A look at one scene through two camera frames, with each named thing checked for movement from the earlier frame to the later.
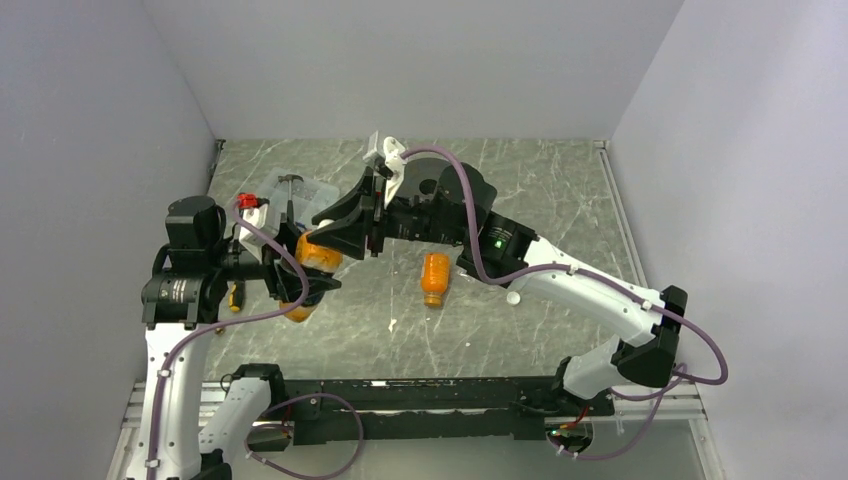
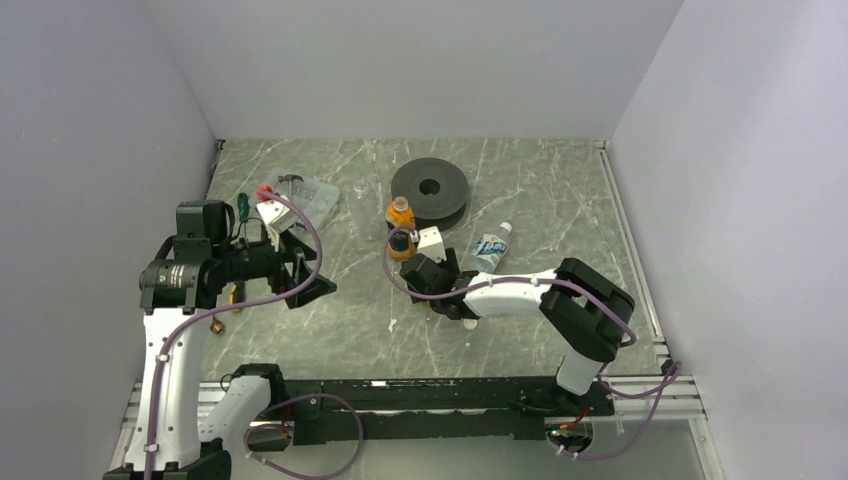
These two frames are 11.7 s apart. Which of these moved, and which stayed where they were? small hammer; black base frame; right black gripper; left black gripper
Moved: right black gripper
Stayed: small hammer; black base frame; left black gripper
